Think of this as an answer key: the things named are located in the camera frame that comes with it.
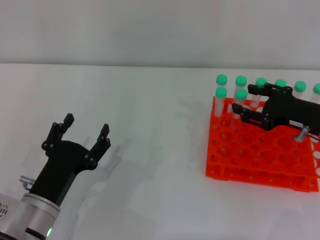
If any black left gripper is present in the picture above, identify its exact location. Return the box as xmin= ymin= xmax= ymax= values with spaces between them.
xmin=28 ymin=113 xmax=112 ymax=207

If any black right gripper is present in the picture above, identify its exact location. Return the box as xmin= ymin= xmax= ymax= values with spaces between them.
xmin=231 ymin=83 xmax=320 ymax=135

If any green capped clear test tube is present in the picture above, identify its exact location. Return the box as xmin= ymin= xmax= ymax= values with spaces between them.
xmin=216 ymin=74 xmax=229 ymax=89
xmin=214 ymin=86 xmax=228 ymax=120
xmin=251 ymin=77 xmax=268 ymax=106
xmin=309 ymin=83 xmax=320 ymax=104
xmin=231 ymin=88 xmax=249 ymax=127
xmin=234 ymin=75 xmax=248 ymax=91
xmin=292 ymin=80 xmax=308 ymax=100
xmin=274 ymin=78 xmax=288 ymax=89

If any orange plastic test tube rack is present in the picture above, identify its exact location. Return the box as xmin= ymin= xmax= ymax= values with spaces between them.
xmin=204 ymin=96 xmax=320 ymax=194

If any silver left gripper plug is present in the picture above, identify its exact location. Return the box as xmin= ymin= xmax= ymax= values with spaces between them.
xmin=19 ymin=175 xmax=36 ymax=190

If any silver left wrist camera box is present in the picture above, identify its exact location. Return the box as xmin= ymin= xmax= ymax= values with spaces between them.
xmin=0 ymin=193 xmax=21 ymax=235

